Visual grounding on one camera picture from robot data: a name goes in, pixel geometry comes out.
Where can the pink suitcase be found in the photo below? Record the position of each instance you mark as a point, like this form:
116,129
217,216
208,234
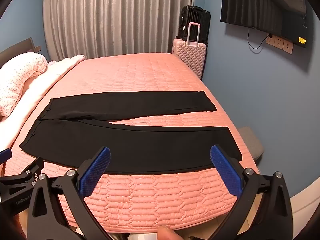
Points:
192,55

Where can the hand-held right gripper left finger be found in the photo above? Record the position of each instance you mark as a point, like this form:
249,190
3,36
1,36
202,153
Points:
96,167

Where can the black pants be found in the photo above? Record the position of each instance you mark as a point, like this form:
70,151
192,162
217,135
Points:
125,142

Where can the grey headboard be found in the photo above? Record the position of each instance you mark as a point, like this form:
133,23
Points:
20,46

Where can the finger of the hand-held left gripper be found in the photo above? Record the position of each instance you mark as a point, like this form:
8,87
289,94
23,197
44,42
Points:
25,180
5,155

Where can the person's right hand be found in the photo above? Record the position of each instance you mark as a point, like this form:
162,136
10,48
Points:
168,233

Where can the grey pleated curtain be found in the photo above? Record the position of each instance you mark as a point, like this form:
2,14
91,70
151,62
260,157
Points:
112,17

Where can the black suitcase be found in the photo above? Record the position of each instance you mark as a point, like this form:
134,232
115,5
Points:
197,15

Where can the pink quilted bed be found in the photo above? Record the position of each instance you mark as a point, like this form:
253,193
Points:
150,75

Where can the pale pink blanket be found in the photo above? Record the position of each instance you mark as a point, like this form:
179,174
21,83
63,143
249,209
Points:
50,77

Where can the grey stool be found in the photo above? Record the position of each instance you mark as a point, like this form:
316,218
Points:
252,142

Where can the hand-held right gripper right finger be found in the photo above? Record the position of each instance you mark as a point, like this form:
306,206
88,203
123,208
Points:
225,170

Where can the beige wall socket strip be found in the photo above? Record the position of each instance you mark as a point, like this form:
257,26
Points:
278,42

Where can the wall-mounted television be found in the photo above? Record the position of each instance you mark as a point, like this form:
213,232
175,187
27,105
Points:
250,5

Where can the floral white pillow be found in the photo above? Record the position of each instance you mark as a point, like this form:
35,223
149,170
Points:
20,80

